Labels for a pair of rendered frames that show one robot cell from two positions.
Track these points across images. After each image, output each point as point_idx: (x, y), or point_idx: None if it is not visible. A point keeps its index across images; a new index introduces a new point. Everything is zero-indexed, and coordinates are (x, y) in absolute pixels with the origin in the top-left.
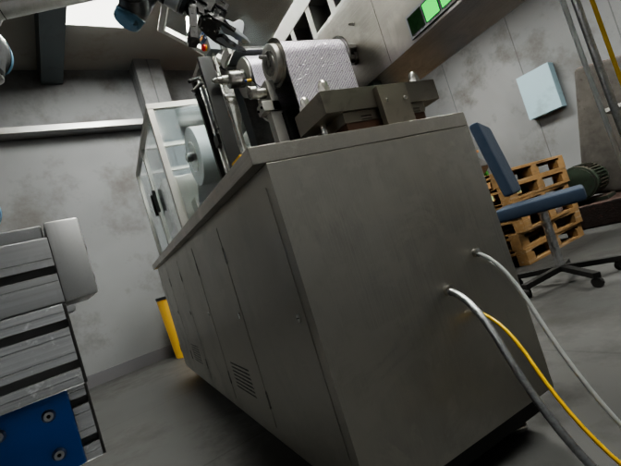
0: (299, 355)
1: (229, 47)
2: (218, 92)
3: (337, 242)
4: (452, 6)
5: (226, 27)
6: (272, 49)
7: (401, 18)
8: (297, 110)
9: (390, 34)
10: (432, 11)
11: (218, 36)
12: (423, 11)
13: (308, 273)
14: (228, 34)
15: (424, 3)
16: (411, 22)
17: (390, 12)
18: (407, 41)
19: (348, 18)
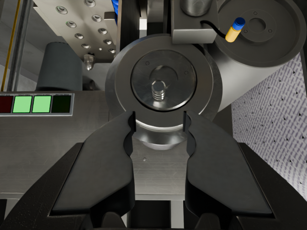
0: None
1: (221, 134)
2: None
3: None
4: (26, 93)
5: (59, 175)
6: (125, 97)
7: (77, 119)
8: (167, 1)
9: (97, 114)
10: (41, 100)
11: (222, 212)
12: (49, 106)
13: None
14: (122, 155)
15: (44, 111)
16: (66, 106)
17: (87, 133)
18: (81, 97)
19: (150, 171)
